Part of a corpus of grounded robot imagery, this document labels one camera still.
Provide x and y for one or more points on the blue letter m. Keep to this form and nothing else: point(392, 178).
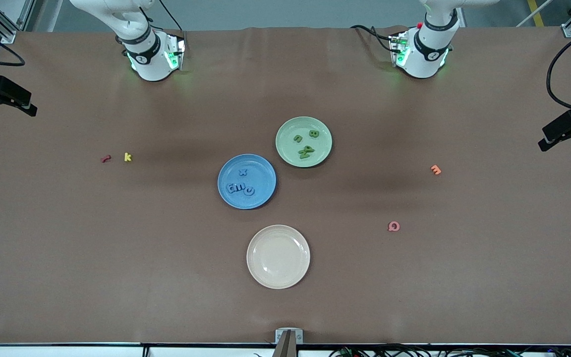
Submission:
point(240, 187)

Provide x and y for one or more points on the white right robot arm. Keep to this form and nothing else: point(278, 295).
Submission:
point(151, 64)

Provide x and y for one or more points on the red letter r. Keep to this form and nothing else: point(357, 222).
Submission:
point(105, 159)

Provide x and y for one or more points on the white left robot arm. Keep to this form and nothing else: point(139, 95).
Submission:
point(427, 59)

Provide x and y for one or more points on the orange letter m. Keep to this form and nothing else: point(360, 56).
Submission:
point(435, 170)

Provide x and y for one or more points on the blue letter c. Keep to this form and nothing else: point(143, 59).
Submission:
point(249, 195)

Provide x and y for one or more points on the blue letter g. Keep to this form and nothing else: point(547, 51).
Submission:
point(229, 189)

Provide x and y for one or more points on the brown table cover sheet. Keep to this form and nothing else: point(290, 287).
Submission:
point(67, 297)

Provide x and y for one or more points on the green letter P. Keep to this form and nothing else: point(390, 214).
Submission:
point(309, 149)

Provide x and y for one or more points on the grey camera pole bracket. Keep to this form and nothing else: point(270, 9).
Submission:
point(289, 342)

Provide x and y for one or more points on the blue plate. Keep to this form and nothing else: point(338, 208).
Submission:
point(260, 201)

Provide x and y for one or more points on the beige plate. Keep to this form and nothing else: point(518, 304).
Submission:
point(278, 257)

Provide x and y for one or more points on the pink letter Q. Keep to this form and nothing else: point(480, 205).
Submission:
point(390, 226)

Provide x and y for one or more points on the green plate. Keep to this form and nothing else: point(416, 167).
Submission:
point(290, 153)

